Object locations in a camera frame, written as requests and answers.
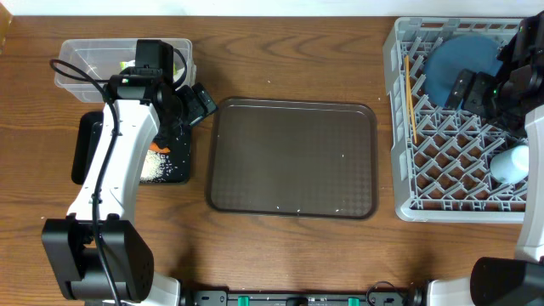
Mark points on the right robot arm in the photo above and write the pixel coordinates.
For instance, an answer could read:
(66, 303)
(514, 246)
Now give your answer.
(511, 100)

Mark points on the dark blue plate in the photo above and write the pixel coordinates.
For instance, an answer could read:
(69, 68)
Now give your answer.
(472, 52)

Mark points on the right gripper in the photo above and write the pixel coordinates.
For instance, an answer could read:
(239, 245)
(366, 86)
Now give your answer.
(480, 82)

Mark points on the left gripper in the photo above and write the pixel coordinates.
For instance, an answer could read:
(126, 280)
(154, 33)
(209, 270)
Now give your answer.
(197, 109)

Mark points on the white rice pile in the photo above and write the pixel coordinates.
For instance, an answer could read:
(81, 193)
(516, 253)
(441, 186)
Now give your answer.
(168, 168)

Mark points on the clear plastic container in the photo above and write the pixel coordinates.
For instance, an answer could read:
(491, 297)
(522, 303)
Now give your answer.
(101, 58)

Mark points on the grey dishwasher rack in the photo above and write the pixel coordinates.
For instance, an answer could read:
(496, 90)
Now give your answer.
(441, 157)

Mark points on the yellow green pandan packet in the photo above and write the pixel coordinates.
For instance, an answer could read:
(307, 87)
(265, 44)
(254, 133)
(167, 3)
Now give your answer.
(126, 64)

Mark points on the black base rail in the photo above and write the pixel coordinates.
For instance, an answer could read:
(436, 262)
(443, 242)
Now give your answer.
(376, 298)

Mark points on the light blue cup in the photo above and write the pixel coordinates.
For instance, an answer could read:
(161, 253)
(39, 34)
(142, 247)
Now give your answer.
(511, 166)

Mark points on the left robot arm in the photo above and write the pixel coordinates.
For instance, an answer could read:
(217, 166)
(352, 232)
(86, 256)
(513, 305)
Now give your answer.
(95, 252)

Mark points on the black waste tray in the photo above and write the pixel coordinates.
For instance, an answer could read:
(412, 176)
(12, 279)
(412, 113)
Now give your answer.
(87, 141)

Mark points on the orange carrot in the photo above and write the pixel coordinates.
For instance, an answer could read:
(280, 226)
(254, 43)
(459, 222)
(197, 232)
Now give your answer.
(154, 147)

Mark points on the brown serving tray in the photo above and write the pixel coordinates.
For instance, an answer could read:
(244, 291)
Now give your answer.
(294, 158)

